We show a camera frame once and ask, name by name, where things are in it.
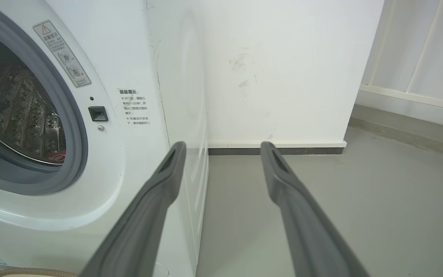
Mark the stainless steel washer drum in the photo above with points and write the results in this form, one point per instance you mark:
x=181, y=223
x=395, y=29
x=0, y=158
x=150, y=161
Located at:
x=14, y=104

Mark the black door latch socket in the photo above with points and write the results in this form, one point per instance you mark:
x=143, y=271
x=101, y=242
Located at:
x=98, y=114

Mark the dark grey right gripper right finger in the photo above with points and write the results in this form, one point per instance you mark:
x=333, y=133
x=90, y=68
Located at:
x=306, y=227

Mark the white panelled door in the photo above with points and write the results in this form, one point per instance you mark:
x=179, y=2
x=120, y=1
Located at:
x=417, y=50

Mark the white front-load washing machine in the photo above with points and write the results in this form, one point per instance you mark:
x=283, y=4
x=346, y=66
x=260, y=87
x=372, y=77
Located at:
x=102, y=115

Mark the warning sticker with triangle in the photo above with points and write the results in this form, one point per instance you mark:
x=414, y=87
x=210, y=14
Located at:
x=62, y=53

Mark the red garment in drum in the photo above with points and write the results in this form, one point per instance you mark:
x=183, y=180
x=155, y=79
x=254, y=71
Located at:
x=57, y=156

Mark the grey rubber door gasket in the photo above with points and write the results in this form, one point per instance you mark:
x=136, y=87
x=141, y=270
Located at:
x=69, y=130

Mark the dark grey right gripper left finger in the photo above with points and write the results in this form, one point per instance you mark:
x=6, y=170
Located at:
x=144, y=223

